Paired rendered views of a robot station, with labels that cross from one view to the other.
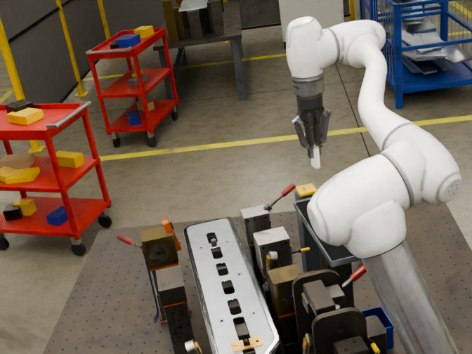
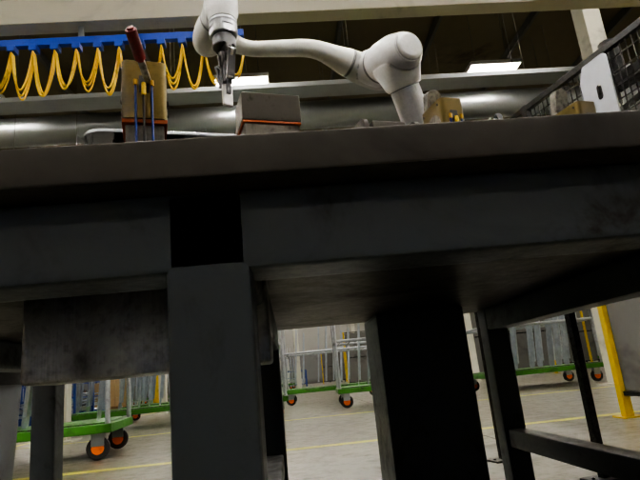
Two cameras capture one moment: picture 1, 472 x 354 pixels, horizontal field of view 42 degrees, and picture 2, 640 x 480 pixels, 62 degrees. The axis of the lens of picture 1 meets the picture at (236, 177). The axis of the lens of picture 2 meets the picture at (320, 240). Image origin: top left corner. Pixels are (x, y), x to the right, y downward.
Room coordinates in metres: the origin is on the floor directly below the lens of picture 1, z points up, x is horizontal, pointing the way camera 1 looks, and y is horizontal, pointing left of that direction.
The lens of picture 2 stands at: (1.72, 1.25, 0.47)
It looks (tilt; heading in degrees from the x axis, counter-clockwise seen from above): 14 degrees up; 259
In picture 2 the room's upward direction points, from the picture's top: 6 degrees counter-clockwise
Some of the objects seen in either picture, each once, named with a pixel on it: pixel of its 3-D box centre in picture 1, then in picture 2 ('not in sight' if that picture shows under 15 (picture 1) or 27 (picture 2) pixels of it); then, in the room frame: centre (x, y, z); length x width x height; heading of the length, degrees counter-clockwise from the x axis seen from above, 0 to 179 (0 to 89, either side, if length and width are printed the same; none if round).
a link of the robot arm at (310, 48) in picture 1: (308, 45); (220, 4); (1.68, -0.26, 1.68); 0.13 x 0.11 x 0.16; 107
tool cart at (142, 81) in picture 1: (136, 86); not in sight; (5.61, 0.79, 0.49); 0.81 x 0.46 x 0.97; 162
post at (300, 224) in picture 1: (312, 248); not in sight; (1.82, -0.23, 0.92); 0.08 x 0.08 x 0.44; 8
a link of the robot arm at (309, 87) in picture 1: (307, 83); (223, 30); (1.68, -0.24, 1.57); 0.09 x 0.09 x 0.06
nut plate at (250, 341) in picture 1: (246, 343); not in sight; (1.29, 0.04, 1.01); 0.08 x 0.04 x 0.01; 97
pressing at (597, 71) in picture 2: not in sight; (602, 110); (0.56, -0.04, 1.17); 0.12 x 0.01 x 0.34; 98
